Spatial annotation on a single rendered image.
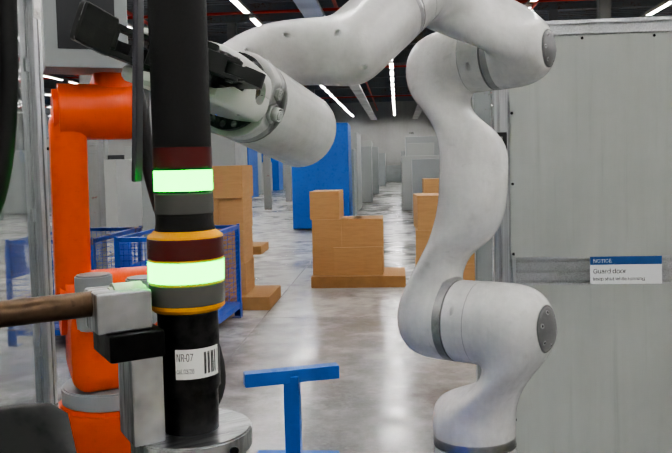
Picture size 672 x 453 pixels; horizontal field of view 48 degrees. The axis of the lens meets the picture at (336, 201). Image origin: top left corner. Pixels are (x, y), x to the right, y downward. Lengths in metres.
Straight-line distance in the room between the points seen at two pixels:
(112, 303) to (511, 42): 0.77
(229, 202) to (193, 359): 8.05
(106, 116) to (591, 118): 2.91
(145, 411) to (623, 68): 2.02
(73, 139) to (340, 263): 5.81
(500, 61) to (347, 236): 8.69
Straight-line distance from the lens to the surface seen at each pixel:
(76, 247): 4.58
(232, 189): 8.44
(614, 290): 2.33
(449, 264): 1.13
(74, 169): 4.51
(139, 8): 0.46
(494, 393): 1.09
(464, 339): 1.08
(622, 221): 2.32
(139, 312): 0.43
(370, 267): 9.76
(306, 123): 0.77
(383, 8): 0.92
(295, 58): 0.89
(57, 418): 0.61
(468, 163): 1.09
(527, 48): 1.08
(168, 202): 0.43
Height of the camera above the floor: 1.61
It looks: 3 degrees down
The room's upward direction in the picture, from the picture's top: 1 degrees counter-clockwise
